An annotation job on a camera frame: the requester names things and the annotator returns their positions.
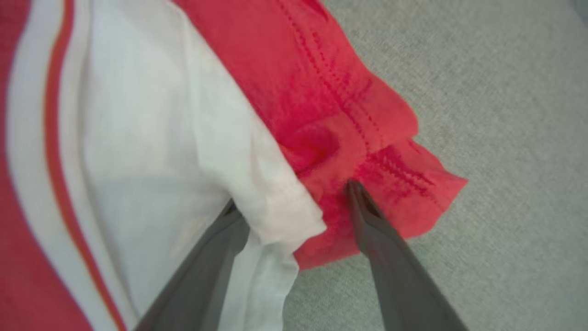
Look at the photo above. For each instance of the grey fabric sofa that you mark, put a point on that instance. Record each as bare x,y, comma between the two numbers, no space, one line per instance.
482,138

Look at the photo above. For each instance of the red and white jersey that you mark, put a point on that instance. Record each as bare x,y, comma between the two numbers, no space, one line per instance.
138,138

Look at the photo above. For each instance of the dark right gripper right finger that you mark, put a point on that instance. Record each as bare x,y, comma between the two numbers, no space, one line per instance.
395,276

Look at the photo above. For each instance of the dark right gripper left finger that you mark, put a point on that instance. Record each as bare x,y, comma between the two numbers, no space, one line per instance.
202,276

